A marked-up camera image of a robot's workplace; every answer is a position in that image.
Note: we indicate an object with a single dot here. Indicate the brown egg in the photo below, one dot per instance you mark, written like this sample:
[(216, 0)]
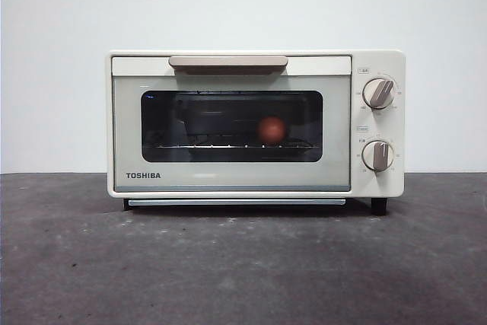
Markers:
[(272, 130)]

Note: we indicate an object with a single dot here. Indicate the cream knob with slanted pointer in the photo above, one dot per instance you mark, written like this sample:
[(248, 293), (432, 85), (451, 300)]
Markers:
[(375, 93)]

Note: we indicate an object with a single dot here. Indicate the black oven foot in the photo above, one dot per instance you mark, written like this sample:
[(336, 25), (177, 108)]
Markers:
[(379, 206), (126, 205)]

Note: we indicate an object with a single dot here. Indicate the silver crumb tray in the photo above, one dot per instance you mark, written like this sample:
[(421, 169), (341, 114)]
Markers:
[(213, 201)]

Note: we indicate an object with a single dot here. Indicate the cream knob with upright pointer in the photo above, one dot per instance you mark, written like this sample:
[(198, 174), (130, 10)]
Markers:
[(376, 155)]

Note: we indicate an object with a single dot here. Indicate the cream Toshiba toaster oven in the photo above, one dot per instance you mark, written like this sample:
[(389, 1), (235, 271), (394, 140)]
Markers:
[(373, 62)]

